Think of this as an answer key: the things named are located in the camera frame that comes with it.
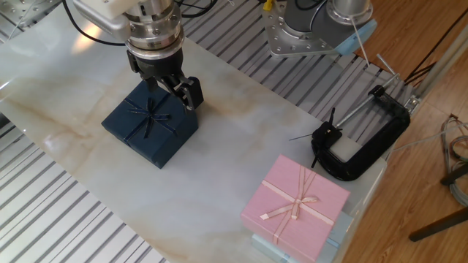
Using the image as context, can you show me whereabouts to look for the black C-clamp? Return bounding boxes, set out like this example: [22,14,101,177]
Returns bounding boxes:
[310,53,411,182]

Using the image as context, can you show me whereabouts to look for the pink gift box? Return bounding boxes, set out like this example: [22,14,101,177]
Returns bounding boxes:
[240,153,351,263]

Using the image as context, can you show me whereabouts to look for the aluminium frame post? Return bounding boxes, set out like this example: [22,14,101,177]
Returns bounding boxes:
[404,25,468,114]

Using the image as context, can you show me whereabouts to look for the white zip tie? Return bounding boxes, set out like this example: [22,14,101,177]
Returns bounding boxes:
[349,14,371,69]

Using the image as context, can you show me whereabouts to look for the white cable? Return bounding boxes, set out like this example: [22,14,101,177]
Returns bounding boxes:
[393,122,468,153]

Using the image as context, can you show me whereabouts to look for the white foam block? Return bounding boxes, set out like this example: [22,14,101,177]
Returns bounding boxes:
[328,137,363,164]

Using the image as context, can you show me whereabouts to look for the black stand leg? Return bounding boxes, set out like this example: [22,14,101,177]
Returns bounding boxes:
[408,164,468,243]

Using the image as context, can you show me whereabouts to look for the light blue gift box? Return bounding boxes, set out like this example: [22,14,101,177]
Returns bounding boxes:
[251,210,355,263]

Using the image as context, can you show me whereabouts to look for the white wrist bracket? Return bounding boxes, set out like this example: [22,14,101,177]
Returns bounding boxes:
[72,0,140,20]

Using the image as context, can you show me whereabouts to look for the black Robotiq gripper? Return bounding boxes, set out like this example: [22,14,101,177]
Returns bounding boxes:
[127,47,204,111]

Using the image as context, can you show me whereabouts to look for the marble pattern board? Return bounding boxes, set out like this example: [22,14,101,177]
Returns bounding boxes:
[0,0,388,263]

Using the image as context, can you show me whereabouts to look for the dark blue gift box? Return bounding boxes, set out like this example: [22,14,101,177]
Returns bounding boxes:
[101,80,200,165]

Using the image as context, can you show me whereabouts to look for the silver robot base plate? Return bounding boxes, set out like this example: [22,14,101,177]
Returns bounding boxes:
[262,0,343,58]

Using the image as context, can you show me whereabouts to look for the silver ribbed sensor box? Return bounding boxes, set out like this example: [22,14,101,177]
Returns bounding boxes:
[72,3,133,42]

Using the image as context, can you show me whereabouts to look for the navy gift box base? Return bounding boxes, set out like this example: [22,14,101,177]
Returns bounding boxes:
[109,126,200,169]

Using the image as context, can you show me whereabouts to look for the silver perforated metal plate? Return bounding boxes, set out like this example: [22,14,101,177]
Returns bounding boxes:
[0,0,63,28]

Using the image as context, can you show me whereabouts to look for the black floor cables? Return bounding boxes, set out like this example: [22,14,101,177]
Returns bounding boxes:
[404,7,468,87]

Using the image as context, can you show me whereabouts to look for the grey cable bundle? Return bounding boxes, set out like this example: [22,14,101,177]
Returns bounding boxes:
[440,115,468,207]

